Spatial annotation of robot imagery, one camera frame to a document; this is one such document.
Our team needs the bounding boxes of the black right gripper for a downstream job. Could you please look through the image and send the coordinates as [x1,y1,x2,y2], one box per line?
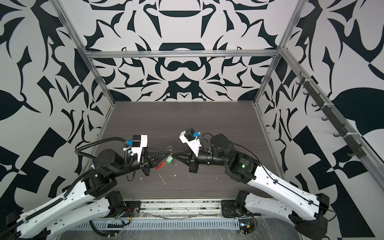
[174,145,232,174]

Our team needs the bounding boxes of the green key tag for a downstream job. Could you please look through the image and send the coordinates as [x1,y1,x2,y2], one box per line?
[165,156,173,164]

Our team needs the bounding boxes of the large metal keyring red handle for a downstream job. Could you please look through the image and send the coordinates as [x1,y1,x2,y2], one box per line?
[155,146,173,170]

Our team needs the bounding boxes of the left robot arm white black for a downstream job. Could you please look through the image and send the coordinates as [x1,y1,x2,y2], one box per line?
[1,148,170,240]

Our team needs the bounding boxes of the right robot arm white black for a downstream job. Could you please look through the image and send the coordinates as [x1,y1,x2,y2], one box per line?
[172,132,330,240]

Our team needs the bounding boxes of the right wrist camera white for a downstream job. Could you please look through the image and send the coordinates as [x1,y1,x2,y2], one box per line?
[179,129,202,157]

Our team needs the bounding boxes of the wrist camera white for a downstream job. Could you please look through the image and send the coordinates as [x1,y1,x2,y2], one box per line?
[179,129,202,157]
[123,135,148,166]

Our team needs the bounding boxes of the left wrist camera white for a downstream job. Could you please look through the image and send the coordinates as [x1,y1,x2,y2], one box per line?
[123,135,148,166]

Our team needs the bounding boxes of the black corrugated cable conduit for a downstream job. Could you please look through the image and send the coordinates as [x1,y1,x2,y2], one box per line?
[74,136,128,160]

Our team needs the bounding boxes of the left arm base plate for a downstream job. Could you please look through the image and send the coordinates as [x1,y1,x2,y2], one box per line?
[119,201,142,219]

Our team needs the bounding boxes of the aluminium front rail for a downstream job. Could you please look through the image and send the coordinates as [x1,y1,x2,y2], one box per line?
[135,199,223,220]

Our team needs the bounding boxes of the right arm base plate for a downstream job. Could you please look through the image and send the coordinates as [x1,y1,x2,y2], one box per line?
[221,200,252,218]

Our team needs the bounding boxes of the white slotted cable duct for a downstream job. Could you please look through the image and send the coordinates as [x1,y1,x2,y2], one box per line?
[71,220,241,231]

